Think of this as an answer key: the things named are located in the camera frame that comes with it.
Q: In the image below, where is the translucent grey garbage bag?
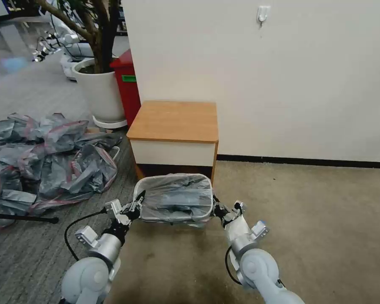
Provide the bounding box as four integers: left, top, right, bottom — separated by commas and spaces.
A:
134, 173, 214, 227

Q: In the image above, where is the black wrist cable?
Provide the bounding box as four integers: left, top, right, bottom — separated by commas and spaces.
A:
225, 245, 243, 284
64, 209, 114, 262

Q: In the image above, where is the white wall hook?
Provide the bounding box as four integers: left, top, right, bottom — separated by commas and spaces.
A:
257, 5, 271, 27

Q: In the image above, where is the white round planter pot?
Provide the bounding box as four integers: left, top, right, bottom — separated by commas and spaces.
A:
73, 57, 127, 122

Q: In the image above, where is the white planter saucer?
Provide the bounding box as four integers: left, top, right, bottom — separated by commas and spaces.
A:
92, 115, 128, 130

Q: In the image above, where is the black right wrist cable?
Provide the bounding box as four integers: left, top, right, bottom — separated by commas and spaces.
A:
225, 245, 243, 284

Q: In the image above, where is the red bin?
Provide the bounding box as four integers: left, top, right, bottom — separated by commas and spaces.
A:
110, 49, 142, 127

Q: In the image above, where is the white trash can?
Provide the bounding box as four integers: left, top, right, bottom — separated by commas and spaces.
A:
133, 173, 214, 228

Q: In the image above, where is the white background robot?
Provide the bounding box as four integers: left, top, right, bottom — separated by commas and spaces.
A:
31, 30, 97, 80

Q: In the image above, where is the black pole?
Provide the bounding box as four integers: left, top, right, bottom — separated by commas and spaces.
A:
0, 212, 60, 225

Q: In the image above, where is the pile of grey garbage bags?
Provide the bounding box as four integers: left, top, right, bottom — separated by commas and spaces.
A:
0, 112, 121, 229

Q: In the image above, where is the wooden top side table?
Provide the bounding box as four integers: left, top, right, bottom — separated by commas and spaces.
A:
126, 100, 219, 187

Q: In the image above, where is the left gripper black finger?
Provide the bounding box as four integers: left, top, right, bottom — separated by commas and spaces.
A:
123, 189, 146, 214
122, 210, 141, 224

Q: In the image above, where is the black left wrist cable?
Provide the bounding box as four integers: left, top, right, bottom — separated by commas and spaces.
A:
64, 209, 114, 262

